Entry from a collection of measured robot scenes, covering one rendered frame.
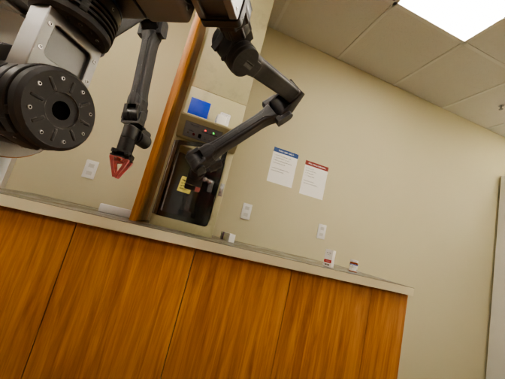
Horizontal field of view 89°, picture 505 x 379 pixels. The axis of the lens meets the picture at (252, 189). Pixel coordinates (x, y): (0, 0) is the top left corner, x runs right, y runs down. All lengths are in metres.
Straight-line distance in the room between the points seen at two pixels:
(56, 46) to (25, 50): 0.05
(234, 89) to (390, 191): 1.63
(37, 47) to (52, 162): 1.43
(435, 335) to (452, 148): 1.72
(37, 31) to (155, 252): 0.79
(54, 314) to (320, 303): 1.06
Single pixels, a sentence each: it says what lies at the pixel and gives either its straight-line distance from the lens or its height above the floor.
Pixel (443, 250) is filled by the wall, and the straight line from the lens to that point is 2.99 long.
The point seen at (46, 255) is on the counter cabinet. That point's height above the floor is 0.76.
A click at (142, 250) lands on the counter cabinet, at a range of 1.13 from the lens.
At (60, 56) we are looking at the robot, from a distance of 0.63.
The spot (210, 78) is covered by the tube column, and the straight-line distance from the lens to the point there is 1.59.
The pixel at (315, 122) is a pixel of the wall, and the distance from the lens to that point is 2.24.
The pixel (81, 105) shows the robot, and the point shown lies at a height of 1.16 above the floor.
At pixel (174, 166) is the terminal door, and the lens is 1.37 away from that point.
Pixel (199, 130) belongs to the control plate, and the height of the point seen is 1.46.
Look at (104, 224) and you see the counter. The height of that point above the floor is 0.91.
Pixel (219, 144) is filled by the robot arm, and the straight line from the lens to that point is 0.97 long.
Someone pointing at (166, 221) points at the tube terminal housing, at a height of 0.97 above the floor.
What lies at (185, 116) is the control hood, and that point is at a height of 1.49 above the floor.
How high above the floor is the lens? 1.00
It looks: 10 degrees up
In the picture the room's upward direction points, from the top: 14 degrees clockwise
